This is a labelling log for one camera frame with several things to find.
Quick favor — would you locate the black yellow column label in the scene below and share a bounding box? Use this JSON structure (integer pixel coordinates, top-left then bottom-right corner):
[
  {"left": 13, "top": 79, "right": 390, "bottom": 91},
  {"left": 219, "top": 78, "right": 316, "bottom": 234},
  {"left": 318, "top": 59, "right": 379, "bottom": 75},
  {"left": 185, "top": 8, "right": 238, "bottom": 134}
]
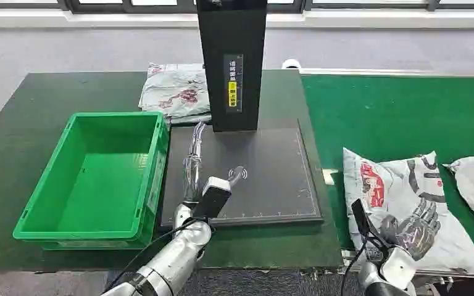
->
[{"left": 223, "top": 54, "right": 244, "bottom": 114}]

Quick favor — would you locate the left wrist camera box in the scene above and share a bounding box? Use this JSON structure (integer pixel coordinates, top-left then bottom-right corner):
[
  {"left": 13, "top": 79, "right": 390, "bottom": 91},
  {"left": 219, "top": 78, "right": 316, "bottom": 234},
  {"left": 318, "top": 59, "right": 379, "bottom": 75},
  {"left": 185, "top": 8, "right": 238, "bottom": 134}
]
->
[{"left": 193, "top": 176, "right": 233, "bottom": 220}]

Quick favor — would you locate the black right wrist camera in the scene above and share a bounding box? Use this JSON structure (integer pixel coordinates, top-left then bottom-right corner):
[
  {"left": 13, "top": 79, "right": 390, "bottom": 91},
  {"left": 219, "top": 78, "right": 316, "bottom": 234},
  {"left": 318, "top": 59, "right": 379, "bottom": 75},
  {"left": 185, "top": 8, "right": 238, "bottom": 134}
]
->
[{"left": 351, "top": 198, "right": 372, "bottom": 239}]

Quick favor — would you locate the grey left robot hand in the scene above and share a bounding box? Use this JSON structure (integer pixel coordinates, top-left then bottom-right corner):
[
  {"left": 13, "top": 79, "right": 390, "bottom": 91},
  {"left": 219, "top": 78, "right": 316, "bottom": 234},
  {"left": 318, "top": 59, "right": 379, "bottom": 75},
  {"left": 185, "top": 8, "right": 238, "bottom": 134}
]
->
[{"left": 182, "top": 121, "right": 247, "bottom": 204}]

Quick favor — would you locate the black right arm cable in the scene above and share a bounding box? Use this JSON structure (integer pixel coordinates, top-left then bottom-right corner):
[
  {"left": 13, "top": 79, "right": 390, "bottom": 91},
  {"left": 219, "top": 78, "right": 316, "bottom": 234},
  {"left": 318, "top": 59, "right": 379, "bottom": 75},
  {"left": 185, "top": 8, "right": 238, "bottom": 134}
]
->
[{"left": 340, "top": 233, "right": 370, "bottom": 296}]

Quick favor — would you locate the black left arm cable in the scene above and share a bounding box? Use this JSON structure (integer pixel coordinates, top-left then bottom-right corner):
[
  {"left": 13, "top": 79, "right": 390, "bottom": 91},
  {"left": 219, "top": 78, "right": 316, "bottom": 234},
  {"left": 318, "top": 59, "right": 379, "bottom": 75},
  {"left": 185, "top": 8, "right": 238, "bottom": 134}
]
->
[{"left": 105, "top": 218, "right": 205, "bottom": 293}]

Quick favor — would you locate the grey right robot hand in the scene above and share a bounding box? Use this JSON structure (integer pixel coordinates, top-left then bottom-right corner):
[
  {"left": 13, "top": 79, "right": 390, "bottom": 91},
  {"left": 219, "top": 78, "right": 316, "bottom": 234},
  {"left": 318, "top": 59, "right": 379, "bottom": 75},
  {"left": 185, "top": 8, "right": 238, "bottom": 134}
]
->
[{"left": 379, "top": 198, "right": 443, "bottom": 262}]

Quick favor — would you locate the black scanner base plate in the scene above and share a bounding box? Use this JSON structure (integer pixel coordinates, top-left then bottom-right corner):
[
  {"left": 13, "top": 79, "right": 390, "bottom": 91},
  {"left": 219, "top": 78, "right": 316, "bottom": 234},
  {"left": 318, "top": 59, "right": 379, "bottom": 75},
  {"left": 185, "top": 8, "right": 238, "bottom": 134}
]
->
[{"left": 160, "top": 119, "right": 323, "bottom": 228}]

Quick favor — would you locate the green plastic crate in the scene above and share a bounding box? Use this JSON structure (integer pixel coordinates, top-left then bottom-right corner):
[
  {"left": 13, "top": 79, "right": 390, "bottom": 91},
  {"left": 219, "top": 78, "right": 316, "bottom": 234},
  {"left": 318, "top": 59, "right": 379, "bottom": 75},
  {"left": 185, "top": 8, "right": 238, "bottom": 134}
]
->
[{"left": 12, "top": 111, "right": 170, "bottom": 251}]

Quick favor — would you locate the grey parcel red black print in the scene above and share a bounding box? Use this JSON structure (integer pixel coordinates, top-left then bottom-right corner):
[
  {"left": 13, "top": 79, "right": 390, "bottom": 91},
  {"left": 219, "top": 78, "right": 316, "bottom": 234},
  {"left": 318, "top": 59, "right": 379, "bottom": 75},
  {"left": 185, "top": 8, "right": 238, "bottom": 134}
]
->
[{"left": 342, "top": 147, "right": 474, "bottom": 274}]

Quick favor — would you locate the grey parcel with red print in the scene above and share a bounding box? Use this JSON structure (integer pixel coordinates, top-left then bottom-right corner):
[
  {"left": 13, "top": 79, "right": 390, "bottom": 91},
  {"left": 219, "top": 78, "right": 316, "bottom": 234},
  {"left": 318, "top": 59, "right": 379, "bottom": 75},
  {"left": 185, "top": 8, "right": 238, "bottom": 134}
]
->
[{"left": 138, "top": 62, "right": 212, "bottom": 125}]

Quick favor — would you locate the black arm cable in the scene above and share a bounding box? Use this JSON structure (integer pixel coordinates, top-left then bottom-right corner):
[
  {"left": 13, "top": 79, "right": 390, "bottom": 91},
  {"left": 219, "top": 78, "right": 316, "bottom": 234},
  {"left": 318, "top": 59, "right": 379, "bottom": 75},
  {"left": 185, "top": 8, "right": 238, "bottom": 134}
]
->
[
  {"left": 105, "top": 218, "right": 205, "bottom": 293},
  {"left": 340, "top": 233, "right": 370, "bottom": 296}
]

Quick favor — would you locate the green belt conveyor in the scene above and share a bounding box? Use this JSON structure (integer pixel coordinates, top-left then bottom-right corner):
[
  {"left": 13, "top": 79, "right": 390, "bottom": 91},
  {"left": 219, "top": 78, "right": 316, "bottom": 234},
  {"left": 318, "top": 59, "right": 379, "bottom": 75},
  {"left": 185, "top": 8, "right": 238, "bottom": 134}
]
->
[{"left": 300, "top": 67, "right": 474, "bottom": 282}]

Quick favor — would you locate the black scanner column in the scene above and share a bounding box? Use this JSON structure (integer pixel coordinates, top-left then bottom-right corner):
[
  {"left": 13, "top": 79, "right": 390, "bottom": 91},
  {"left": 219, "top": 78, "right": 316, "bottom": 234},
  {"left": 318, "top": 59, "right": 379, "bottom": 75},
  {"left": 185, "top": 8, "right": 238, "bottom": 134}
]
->
[{"left": 196, "top": 0, "right": 268, "bottom": 133}]

